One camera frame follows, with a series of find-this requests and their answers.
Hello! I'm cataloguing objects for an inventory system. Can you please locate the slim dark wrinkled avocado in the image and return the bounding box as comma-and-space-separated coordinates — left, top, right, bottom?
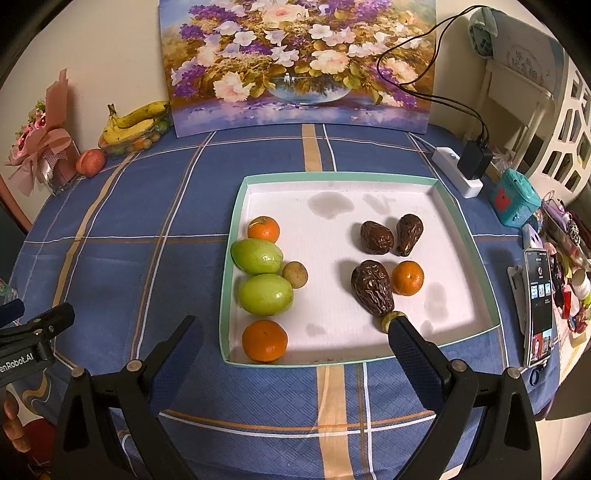
396, 214, 424, 257

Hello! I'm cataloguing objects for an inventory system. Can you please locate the clear plastic fruit container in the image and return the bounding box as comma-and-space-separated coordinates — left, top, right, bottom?
99, 117, 171, 155

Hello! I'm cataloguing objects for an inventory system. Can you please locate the small yellowish round fruit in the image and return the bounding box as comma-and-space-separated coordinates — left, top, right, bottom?
282, 261, 308, 289
381, 311, 407, 334

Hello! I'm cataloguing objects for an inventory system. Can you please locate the small green mango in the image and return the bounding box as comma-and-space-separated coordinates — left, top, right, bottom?
231, 238, 284, 276

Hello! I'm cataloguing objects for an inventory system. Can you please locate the smartphone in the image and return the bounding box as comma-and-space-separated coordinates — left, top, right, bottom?
523, 248, 555, 368

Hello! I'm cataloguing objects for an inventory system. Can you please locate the red apple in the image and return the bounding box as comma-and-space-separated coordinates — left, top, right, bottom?
76, 148, 107, 177

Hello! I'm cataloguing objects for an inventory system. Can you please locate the white phone stand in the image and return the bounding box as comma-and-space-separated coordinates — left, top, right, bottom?
507, 265, 529, 333

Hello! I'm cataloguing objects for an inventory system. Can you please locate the flower painting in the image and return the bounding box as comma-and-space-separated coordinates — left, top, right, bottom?
159, 0, 437, 138

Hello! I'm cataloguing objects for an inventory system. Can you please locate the blue plaid tablecloth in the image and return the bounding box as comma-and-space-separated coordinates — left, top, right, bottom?
9, 122, 561, 480

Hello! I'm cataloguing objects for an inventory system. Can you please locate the black charger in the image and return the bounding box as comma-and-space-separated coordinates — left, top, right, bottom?
459, 141, 494, 182

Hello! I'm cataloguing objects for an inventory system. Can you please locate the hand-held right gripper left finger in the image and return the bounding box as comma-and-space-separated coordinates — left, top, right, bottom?
51, 315, 204, 480

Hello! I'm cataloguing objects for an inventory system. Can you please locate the orange with green stem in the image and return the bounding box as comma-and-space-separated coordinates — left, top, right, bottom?
248, 216, 281, 244

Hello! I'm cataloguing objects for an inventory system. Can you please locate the white tray with teal rim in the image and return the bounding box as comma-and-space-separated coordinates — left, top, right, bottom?
219, 172, 502, 368

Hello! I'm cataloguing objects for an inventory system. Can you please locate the pink wrapped flower bouquet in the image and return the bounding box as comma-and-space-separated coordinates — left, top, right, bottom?
4, 69, 82, 198

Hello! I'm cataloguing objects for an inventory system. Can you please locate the large dark wrinkled avocado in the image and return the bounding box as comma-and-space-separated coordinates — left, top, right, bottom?
351, 260, 395, 318

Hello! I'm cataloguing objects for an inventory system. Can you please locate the large green mango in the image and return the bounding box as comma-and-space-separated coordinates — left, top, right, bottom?
238, 274, 294, 317

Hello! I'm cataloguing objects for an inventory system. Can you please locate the pile of colourful trinkets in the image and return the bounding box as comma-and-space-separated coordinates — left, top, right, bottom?
540, 189, 591, 334

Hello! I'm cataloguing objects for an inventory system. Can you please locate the white plastic stool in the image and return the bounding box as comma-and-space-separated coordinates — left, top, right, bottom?
475, 58, 555, 176

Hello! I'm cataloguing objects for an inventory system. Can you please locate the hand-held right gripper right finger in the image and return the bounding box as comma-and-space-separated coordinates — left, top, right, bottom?
387, 316, 543, 480

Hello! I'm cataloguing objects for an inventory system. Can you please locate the blue patterned white plate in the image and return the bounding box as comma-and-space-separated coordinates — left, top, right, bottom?
468, 9, 498, 57

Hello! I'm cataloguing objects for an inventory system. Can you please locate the person's left hand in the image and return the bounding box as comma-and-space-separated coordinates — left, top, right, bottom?
2, 397, 28, 455

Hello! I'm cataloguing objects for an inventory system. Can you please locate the yellow banana bunch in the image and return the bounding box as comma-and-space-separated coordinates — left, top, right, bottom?
102, 102, 171, 146

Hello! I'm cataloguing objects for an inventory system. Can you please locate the white lattice chair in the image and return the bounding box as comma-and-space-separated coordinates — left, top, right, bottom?
526, 46, 591, 204

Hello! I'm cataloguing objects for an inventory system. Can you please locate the reddish brown board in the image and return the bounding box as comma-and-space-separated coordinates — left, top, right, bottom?
0, 175, 33, 234

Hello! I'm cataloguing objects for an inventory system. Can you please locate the small dark wrinkled avocado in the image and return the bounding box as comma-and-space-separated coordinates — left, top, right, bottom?
360, 221, 394, 254

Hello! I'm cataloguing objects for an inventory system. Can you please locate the teal toy device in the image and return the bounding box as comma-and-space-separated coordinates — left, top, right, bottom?
489, 168, 542, 228

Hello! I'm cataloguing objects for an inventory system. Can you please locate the white power strip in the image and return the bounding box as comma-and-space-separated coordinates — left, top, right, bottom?
431, 147, 484, 199

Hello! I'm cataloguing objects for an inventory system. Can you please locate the black cable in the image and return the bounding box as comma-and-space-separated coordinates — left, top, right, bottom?
376, 4, 490, 148

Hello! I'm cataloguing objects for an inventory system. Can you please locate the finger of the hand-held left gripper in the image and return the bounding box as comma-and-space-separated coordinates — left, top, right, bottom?
9, 303, 75, 342
0, 299, 25, 328

